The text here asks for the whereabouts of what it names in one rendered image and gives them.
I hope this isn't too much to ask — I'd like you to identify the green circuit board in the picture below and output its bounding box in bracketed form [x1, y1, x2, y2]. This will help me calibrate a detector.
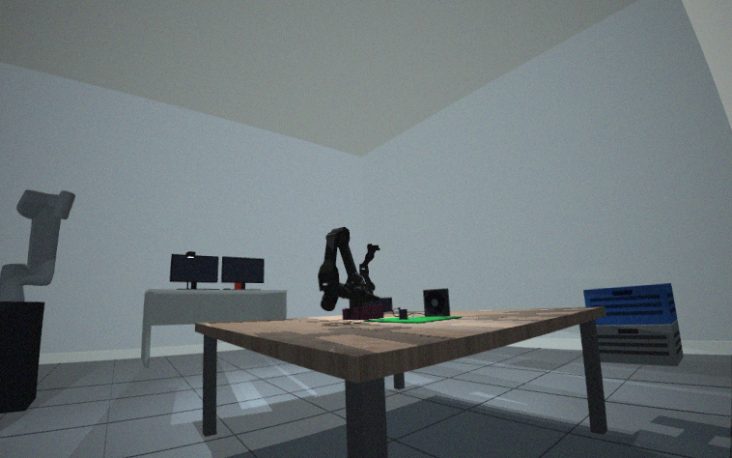
[364, 313, 462, 324]

